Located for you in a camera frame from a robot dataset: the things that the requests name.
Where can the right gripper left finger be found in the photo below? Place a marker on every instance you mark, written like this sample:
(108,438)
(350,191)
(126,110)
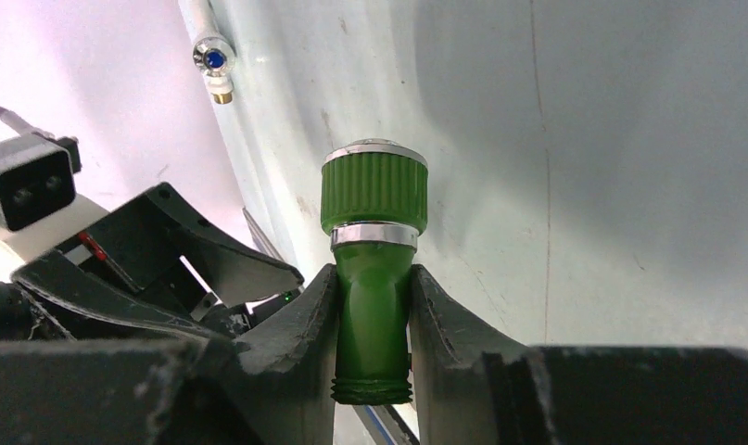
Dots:
(274,381)

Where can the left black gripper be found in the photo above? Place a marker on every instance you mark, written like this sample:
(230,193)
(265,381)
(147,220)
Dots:
(169,272)

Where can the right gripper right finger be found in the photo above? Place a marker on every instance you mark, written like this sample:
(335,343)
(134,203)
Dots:
(473,384)

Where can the green plastic faucet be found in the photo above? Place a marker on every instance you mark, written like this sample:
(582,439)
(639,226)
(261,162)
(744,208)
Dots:
(374,207)

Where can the white plastic faucet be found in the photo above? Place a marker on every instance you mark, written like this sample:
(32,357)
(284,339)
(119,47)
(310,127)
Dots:
(211,52)

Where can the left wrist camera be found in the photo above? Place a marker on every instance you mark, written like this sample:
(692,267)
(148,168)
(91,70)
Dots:
(36,178)

